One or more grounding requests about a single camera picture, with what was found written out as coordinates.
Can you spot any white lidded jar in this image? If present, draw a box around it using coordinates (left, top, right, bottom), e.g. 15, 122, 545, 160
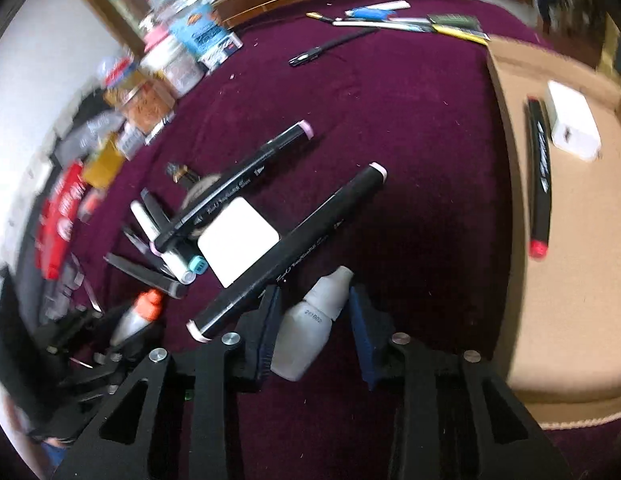
140, 35, 204, 99

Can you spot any small black gold lipstick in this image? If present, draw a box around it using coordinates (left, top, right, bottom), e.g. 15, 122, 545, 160
165, 162, 200, 188

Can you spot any blue snack packet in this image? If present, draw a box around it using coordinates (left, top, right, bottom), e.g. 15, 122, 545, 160
168, 0, 243, 72

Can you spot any blue white pen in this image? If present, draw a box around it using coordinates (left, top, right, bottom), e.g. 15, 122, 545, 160
345, 0, 411, 20

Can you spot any red plastic bag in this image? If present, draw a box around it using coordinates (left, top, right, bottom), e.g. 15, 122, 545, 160
35, 160, 87, 281

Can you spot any cardboard tray box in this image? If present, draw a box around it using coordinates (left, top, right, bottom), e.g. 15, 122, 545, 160
487, 36, 621, 430

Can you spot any black marker pink cap long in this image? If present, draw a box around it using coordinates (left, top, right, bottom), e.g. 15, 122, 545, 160
187, 162, 388, 344

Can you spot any yellow handled tool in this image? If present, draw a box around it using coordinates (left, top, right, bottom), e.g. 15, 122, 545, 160
432, 24, 491, 46

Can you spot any white marker teal cap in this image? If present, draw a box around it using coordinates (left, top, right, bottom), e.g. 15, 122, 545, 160
129, 199, 210, 286

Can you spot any orange lidded jar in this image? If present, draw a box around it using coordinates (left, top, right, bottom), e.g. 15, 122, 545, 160
104, 70, 175, 136

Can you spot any large white power adapter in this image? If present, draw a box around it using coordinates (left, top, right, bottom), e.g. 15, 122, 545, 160
545, 80, 603, 162

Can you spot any black marker pink cap upper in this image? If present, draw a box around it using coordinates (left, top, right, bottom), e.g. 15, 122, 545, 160
152, 120, 315, 254

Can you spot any black marker red cap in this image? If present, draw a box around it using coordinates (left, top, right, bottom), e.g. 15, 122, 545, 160
527, 96, 553, 260

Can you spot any orange cap glue bottle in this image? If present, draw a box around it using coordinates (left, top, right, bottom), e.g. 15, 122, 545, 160
110, 289, 163, 347

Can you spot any purple velvet tablecloth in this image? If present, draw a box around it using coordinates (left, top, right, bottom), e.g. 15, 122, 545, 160
35, 0, 621, 480

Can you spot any green comb brush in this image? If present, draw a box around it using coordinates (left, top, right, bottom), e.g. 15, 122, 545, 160
427, 14, 482, 32

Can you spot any yellow amber bottle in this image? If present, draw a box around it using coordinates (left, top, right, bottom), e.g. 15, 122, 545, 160
82, 133, 126, 190

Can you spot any black thin pen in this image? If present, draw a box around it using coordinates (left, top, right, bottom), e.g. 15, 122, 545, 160
288, 28, 377, 67

